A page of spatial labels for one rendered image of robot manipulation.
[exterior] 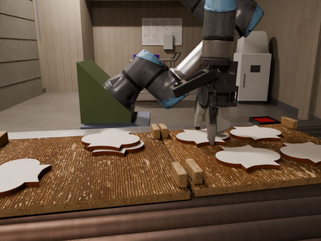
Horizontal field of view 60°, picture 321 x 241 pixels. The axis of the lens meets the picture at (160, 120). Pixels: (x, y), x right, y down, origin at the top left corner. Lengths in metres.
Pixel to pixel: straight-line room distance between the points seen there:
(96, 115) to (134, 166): 0.60
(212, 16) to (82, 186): 0.46
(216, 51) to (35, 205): 0.49
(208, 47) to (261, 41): 5.62
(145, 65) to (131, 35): 7.84
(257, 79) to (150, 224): 5.82
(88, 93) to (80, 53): 6.65
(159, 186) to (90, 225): 0.13
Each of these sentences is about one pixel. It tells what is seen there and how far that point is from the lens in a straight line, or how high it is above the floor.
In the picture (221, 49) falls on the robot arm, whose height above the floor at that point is 1.16.
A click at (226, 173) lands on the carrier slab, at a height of 0.94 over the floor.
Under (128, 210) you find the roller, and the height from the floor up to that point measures 0.91.
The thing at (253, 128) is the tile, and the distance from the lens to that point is 0.84.
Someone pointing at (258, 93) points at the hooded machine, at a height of 0.24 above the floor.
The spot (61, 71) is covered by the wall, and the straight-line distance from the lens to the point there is 7.96.
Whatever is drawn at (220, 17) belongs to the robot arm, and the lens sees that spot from 0.69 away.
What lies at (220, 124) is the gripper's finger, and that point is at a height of 0.99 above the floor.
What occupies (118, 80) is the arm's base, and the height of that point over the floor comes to 1.04.
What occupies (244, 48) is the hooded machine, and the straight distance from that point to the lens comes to 6.17.
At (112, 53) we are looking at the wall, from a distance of 9.02.
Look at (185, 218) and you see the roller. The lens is 0.46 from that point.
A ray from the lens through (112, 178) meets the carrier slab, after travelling 0.53.
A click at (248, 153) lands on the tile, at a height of 0.95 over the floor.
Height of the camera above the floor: 1.17
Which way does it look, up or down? 15 degrees down
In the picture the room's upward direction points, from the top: straight up
